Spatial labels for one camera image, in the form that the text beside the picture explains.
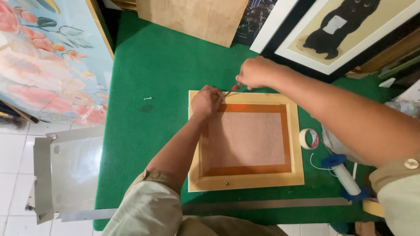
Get person's right hand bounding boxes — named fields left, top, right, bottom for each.
left=235, top=56, right=283, bottom=90

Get person's left hand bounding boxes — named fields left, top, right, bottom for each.
left=191, top=85, right=226, bottom=119

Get red handled screwdriver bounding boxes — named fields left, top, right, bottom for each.
left=223, top=82, right=243, bottom=98

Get light wooden picture frame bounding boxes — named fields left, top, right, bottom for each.
left=188, top=90, right=305, bottom=193

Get dark poster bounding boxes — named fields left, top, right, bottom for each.
left=232, top=0, right=278, bottom=46

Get green carpet mat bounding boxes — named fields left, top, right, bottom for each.
left=93, top=11, right=396, bottom=231

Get brown plywood board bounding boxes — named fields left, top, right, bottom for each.
left=136, top=0, right=249, bottom=48

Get masking tape roll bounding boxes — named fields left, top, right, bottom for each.
left=299, top=128, right=320, bottom=150

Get framed black animal picture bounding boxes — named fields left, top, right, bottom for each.
left=249, top=0, right=420, bottom=83

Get white plastic wrap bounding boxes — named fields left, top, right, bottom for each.
left=321, top=125, right=373, bottom=165

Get long metal ruler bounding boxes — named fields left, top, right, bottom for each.
left=61, top=197, right=353, bottom=222

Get person's beige shirt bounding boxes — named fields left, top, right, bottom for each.
left=101, top=157, right=420, bottom=236

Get stack of wooden frames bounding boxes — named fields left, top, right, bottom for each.
left=346, top=29, right=420, bottom=86

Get clear plastic bag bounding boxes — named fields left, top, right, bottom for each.
left=385, top=79, right=420, bottom=119

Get grey cardboard sheet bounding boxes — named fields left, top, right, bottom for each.
left=26, top=126, right=105, bottom=225

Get pink floral canvas painting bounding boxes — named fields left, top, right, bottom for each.
left=0, top=0, right=114, bottom=128

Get loose white string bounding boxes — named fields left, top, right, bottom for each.
left=310, top=153, right=338, bottom=177

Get white string spool blue ends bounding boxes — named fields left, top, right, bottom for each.
left=321, top=154, right=369, bottom=201

